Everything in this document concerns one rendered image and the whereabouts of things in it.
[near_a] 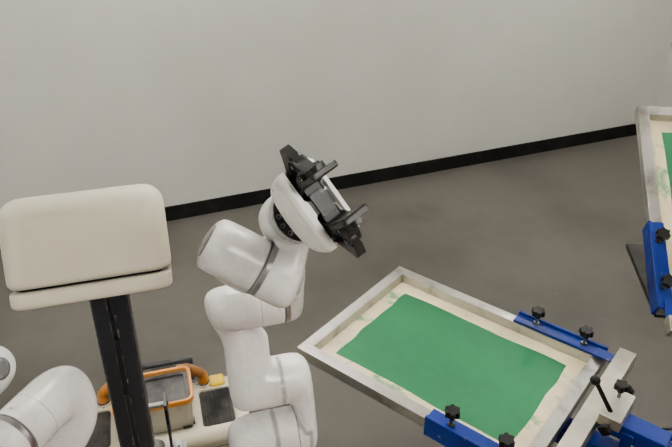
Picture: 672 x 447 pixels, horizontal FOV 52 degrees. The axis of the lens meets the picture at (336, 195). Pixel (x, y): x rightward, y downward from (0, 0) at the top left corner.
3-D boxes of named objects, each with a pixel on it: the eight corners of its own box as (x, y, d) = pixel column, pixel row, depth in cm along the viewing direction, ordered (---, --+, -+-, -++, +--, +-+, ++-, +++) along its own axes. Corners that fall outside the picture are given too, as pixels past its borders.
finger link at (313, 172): (300, 192, 73) (314, 183, 66) (282, 167, 72) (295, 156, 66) (323, 175, 73) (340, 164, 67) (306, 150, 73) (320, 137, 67)
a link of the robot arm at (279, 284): (221, 282, 93) (283, 312, 95) (230, 281, 83) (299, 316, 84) (271, 185, 96) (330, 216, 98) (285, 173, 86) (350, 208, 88)
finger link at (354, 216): (342, 250, 73) (361, 247, 67) (325, 226, 73) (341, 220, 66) (365, 233, 74) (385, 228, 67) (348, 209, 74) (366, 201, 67)
